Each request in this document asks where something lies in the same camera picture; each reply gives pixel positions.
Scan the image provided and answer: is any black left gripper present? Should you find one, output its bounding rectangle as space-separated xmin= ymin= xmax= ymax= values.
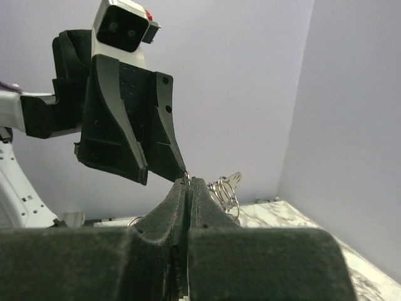
xmin=53 ymin=29 xmax=186 ymax=185

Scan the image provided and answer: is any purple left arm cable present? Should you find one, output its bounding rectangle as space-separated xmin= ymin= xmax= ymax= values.
xmin=0 ymin=80 xmax=23 ymax=95

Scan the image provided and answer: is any silver keyring chain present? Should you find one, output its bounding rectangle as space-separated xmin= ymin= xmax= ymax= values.
xmin=127 ymin=171 xmax=242 ymax=228

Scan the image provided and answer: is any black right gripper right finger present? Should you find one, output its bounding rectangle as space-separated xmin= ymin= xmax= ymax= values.
xmin=186 ymin=177 xmax=242 ymax=300

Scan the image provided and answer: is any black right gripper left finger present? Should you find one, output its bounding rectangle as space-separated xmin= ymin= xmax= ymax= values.
xmin=127 ymin=179 xmax=190 ymax=300

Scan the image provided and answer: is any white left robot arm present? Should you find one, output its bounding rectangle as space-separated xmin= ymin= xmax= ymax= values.
xmin=1 ymin=29 xmax=185 ymax=228

